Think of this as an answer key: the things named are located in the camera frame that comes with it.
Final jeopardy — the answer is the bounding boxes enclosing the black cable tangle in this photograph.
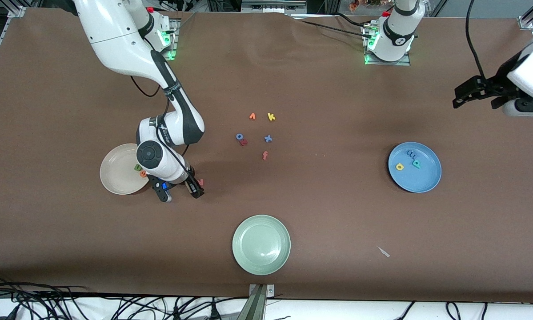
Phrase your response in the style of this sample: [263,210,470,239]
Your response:
[0,273,249,320]

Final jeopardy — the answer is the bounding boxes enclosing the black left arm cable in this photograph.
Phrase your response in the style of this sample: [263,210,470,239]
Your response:
[465,0,487,80]

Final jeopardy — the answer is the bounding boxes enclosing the green plate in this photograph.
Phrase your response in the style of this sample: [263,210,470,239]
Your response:
[232,215,291,276]

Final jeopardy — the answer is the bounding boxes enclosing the brown table cover sheet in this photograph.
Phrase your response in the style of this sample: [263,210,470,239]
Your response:
[0,8,533,304]

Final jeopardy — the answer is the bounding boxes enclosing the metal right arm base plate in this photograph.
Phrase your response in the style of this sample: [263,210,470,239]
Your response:
[159,19,180,61]

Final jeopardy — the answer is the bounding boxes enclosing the black table cable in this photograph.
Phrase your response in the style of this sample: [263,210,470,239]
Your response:
[293,19,371,40]
[331,12,370,27]

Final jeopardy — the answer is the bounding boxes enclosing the blue plate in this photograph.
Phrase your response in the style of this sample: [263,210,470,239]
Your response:
[388,142,442,193]

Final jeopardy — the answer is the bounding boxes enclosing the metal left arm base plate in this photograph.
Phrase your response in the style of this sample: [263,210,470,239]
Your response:
[363,24,411,66]

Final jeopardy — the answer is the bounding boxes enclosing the grey metal box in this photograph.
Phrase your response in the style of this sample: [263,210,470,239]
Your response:
[241,0,308,14]

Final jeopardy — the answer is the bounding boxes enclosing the beige plate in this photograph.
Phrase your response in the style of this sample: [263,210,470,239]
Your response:
[100,143,152,195]

